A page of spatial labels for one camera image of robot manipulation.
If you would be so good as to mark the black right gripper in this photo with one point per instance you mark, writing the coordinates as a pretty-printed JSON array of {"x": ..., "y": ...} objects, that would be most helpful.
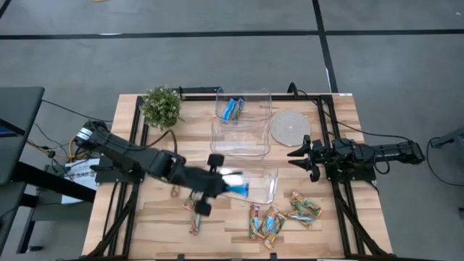
[{"x": 320, "y": 156}]

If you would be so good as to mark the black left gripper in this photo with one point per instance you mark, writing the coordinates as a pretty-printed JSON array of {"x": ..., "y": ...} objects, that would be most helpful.
[{"x": 195, "y": 181}]

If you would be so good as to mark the blue snack bag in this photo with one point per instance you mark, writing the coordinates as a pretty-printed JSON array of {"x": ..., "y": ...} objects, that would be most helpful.
[{"x": 189, "y": 203}]

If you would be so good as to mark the granola bar red green wrapper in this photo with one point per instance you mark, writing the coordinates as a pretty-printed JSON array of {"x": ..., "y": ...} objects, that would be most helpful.
[
  {"x": 195, "y": 224},
  {"x": 254, "y": 222}
]

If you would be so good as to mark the granola bar orange green wrapper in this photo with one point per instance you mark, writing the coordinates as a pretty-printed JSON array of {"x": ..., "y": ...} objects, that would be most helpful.
[
  {"x": 270, "y": 219},
  {"x": 275, "y": 233},
  {"x": 299, "y": 218},
  {"x": 308, "y": 204}
]

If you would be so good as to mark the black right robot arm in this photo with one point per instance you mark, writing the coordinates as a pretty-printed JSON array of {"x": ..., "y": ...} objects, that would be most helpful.
[{"x": 391, "y": 152}]

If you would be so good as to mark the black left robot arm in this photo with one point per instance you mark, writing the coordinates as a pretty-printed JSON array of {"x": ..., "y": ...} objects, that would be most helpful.
[{"x": 127, "y": 152}]

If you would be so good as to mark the clear plastic bin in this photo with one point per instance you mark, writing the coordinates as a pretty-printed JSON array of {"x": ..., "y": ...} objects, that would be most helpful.
[
  {"x": 259, "y": 108},
  {"x": 239, "y": 141},
  {"x": 264, "y": 188}
]

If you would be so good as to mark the small black clamp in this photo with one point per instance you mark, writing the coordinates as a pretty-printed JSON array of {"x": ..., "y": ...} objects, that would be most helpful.
[
  {"x": 180, "y": 257},
  {"x": 274, "y": 257}
]

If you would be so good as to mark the green plant in black pot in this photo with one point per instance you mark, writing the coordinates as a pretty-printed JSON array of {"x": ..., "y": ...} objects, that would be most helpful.
[{"x": 161, "y": 107}]

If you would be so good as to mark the grey stand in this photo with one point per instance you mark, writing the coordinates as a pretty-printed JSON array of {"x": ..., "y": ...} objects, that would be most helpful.
[{"x": 451, "y": 138}]

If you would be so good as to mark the white labelled box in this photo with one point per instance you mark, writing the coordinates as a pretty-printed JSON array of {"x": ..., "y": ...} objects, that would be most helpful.
[{"x": 78, "y": 167}]

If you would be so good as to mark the dark grey desk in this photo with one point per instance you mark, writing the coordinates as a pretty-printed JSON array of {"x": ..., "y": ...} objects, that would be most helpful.
[{"x": 21, "y": 116}]

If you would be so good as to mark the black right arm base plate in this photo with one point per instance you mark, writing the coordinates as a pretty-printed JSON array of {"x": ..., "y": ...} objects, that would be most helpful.
[{"x": 362, "y": 177}]

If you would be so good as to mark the black aluminium table frame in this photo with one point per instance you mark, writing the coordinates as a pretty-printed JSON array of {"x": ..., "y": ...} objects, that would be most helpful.
[{"x": 199, "y": 98}]

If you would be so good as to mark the black bar mount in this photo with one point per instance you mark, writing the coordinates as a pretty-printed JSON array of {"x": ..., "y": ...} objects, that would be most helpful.
[{"x": 199, "y": 89}]

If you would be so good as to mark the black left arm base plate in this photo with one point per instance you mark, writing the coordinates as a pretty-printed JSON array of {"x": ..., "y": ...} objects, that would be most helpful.
[{"x": 108, "y": 177}]

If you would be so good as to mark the black desk leg frame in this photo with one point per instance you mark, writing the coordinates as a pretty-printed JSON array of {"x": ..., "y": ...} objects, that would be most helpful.
[{"x": 54, "y": 182}]

